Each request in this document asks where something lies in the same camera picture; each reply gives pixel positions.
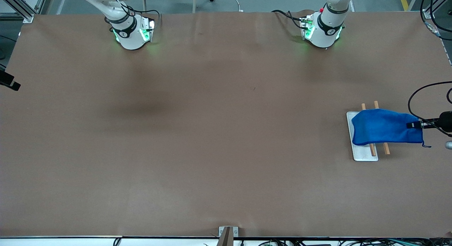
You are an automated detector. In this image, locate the blue towel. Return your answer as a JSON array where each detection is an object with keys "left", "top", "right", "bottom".
[{"left": 352, "top": 109, "right": 432, "bottom": 148}]

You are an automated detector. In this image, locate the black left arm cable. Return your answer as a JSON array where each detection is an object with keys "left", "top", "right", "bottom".
[{"left": 408, "top": 0, "right": 452, "bottom": 138}]

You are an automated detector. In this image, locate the aluminium frame profile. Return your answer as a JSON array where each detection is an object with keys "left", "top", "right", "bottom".
[
  {"left": 423, "top": 0, "right": 444, "bottom": 19},
  {"left": 0, "top": 0, "right": 57, "bottom": 23}
]

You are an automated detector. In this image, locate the white rack base plate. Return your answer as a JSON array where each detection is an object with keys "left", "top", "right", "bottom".
[{"left": 346, "top": 112, "right": 379, "bottom": 162}]

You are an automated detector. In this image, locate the black right base cable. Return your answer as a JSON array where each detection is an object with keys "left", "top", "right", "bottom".
[{"left": 134, "top": 9, "right": 162, "bottom": 28}]

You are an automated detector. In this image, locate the black base cable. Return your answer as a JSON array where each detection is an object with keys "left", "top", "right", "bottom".
[
  {"left": 134, "top": 9, "right": 162, "bottom": 28},
  {"left": 271, "top": 10, "right": 308, "bottom": 30}
]

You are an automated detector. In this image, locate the black left base cable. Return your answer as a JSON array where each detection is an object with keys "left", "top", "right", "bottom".
[{"left": 271, "top": 10, "right": 308, "bottom": 30}]

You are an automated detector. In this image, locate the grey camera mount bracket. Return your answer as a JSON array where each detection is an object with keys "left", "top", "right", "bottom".
[{"left": 218, "top": 226, "right": 239, "bottom": 246}]

